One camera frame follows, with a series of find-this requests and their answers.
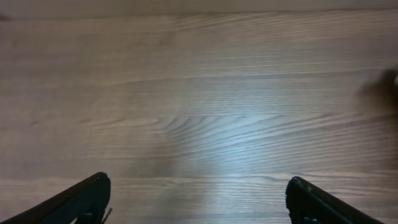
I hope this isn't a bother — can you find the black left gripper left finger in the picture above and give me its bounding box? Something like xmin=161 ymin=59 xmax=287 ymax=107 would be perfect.
xmin=2 ymin=172 xmax=111 ymax=224

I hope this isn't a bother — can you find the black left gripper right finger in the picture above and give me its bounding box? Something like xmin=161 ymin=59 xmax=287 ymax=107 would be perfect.
xmin=285 ymin=177 xmax=382 ymax=224

